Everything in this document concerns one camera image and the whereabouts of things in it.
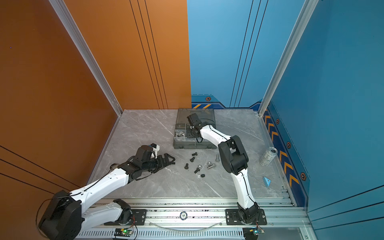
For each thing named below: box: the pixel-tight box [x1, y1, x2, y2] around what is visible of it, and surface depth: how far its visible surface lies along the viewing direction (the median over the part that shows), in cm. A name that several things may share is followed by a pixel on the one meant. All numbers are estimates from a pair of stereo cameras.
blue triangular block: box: [263, 176, 272, 188], surface depth 84 cm
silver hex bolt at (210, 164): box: [207, 161, 215, 169], surface depth 93 cm
